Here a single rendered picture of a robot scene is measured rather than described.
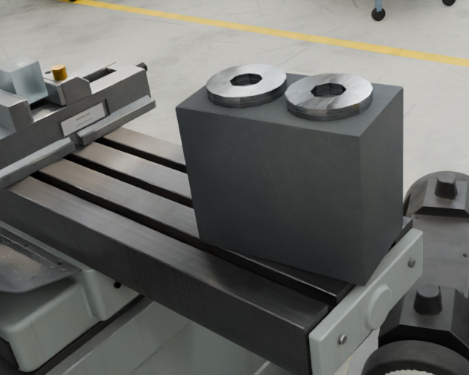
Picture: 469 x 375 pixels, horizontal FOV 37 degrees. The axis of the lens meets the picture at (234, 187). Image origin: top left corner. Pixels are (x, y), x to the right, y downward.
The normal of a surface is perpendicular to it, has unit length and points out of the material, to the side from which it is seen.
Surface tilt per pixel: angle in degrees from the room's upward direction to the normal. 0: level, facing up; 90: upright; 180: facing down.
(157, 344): 90
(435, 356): 12
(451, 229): 0
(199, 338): 90
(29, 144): 90
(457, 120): 0
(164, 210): 0
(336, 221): 90
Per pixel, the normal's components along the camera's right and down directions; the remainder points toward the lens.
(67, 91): 0.73, 0.28
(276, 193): -0.52, 0.51
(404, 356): -0.33, -0.82
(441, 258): -0.13, -0.84
